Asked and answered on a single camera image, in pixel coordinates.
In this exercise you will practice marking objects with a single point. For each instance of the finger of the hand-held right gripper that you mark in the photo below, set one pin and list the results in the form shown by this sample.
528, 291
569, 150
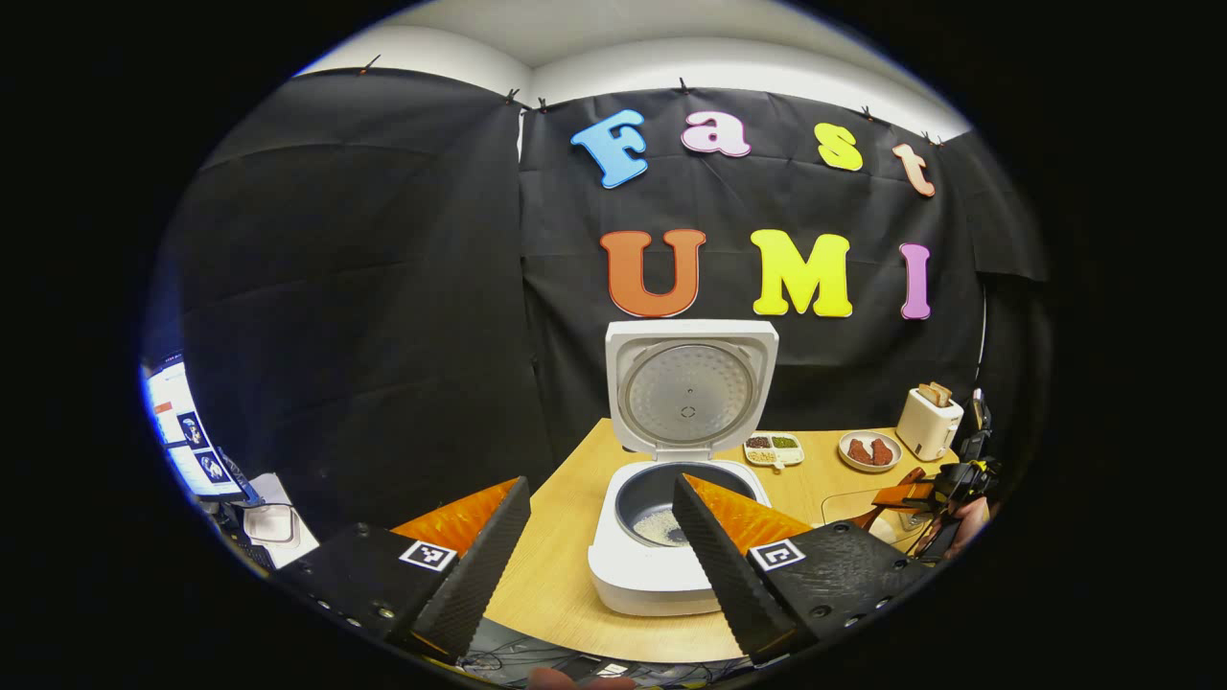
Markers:
906, 494

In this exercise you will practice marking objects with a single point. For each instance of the white toaster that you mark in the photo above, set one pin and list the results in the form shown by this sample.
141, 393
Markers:
925, 431

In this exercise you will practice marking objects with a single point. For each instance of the white divided bean dish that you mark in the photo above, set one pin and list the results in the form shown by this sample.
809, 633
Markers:
774, 450

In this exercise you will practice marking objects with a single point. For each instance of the black backdrop cloth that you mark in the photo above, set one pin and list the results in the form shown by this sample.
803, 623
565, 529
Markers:
383, 287

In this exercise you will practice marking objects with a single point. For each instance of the clear container of rice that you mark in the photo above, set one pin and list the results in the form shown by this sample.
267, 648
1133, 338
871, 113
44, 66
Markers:
848, 506

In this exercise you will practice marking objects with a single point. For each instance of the brown meat piece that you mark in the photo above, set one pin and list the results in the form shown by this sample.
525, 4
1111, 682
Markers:
882, 451
859, 451

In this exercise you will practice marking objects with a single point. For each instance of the round white plate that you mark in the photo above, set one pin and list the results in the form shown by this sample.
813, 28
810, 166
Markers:
869, 470

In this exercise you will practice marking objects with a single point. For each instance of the white rice cooker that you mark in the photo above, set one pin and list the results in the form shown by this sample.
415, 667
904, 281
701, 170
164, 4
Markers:
690, 393

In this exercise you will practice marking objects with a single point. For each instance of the toast slice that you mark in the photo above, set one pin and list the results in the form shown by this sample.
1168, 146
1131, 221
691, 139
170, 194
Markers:
942, 391
928, 395

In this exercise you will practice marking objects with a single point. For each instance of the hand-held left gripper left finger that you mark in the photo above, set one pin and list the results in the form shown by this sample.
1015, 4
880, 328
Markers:
479, 575

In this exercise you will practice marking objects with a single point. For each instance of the white side desk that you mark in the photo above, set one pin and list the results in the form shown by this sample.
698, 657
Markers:
273, 525

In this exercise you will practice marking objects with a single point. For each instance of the computer monitor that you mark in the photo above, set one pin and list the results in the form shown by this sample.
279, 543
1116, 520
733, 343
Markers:
192, 431

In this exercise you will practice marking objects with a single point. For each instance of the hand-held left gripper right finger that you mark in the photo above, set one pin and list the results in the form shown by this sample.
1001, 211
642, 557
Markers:
719, 575

